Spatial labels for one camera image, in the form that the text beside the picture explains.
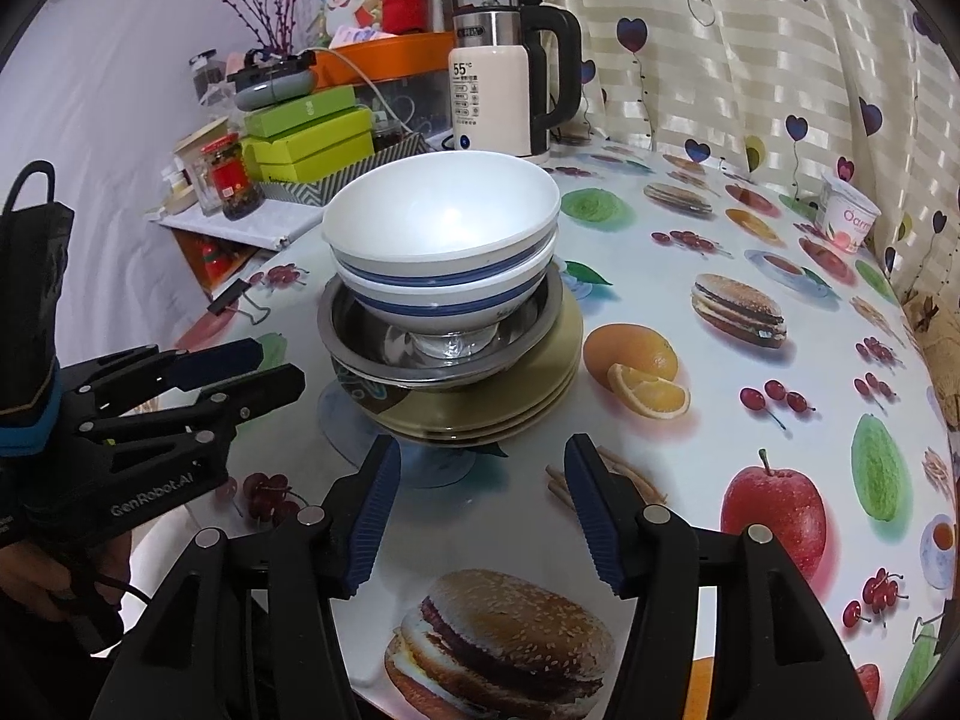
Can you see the zigzag patterned open box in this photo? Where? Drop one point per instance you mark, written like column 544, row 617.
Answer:
column 352, row 186

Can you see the white yogurt cup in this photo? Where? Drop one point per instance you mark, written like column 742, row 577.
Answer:
column 847, row 221

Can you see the black binder clip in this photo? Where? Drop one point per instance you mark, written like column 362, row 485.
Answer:
column 225, row 300

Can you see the small white blue-striped bowl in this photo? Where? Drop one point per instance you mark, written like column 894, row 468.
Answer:
column 442, row 202

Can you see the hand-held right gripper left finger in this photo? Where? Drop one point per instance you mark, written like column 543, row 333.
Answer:
column 371, row 517

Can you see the burlap bundle with bow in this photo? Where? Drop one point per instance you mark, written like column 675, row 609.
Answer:
column 934, row 345

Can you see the red plastic object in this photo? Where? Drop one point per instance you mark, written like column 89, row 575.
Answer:
column 214, row 259

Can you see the white black electric kettle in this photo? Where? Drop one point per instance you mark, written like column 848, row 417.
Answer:
column 487, row 105

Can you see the clear glass jar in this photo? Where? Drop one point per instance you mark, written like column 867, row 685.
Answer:
column 201, row 187

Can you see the white side shelf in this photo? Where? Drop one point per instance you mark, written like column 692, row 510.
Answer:
column 247, row 225

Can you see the orange rimmed clear container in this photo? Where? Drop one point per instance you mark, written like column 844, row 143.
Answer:
column 390, row 56

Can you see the pink white packet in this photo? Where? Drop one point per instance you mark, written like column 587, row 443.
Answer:
column 356, row 36

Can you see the cream striped heart curtain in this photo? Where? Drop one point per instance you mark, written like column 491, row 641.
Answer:
column 750, row 52

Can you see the beige wooden box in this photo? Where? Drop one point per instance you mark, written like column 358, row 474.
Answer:
column 196, row 139

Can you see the lime green flat box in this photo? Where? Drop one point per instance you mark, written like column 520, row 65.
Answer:
column 322, row 165
column 315, row 136

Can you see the red label glass jar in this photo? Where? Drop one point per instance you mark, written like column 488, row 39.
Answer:
column 232, row 180

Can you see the large white blue-striped bowl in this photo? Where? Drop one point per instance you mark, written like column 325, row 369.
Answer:
column 450, row 307

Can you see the dark green flat box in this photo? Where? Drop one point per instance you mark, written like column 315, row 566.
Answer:
column 300, row 111

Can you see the small dark sauce jar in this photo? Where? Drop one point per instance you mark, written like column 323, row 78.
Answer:
column 390, row 139

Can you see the food print tablecloth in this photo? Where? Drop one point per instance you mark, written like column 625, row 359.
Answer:
column 660, row 435

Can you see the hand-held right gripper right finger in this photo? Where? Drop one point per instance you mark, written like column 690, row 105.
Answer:
column 592, row 517

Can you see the black handheld device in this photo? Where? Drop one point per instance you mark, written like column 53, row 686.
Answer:
column 262, row 73

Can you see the person's left hand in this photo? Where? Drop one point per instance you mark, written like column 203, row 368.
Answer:
column 45, row 577

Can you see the grey oval device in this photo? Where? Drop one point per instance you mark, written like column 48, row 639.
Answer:
column 274, row 94

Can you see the dark lidded glass jar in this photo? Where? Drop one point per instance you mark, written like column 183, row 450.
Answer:
column 206, row 79

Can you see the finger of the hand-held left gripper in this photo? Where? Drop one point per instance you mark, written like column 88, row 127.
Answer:
column 255, row 390
column 217, row 360

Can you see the clear plastic bottle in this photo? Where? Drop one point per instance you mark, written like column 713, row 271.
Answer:
column 217, row 109

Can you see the stainless steel bowl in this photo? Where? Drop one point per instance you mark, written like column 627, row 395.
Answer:
column 375, row 352

